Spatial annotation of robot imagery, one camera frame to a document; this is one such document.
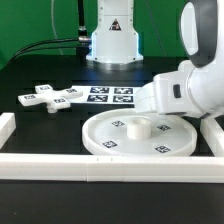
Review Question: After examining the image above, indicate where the white left fence rail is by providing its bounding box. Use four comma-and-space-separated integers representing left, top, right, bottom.
0, 113, 16, 149

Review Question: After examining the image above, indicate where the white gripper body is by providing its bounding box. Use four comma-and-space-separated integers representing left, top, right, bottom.
134, 71, 195, 115

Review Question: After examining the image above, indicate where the sheet of fiducial markers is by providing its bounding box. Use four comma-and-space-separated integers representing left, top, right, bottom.
70, 86, 139, 104

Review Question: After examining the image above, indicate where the white cross-shaped table base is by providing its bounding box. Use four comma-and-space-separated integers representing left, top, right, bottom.
18, 84, 83, 113

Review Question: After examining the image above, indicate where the white fence rail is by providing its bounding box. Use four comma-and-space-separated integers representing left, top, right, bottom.
0, 113, 16, 149
0, 153, 224, 183
200, 118, 224, 157

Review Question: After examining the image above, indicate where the white front fence rail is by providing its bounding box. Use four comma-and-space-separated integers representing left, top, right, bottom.
0, 153, 224, 183

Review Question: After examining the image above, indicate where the black cable bundle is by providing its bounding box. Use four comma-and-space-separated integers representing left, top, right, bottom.
9, 0, 93, 63

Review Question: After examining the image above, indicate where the white right fence rail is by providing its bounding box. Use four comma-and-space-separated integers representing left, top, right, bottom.
200, 118, 224, 157

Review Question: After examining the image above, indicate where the white round table top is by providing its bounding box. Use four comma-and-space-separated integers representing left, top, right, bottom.
82, 109, 197, 156

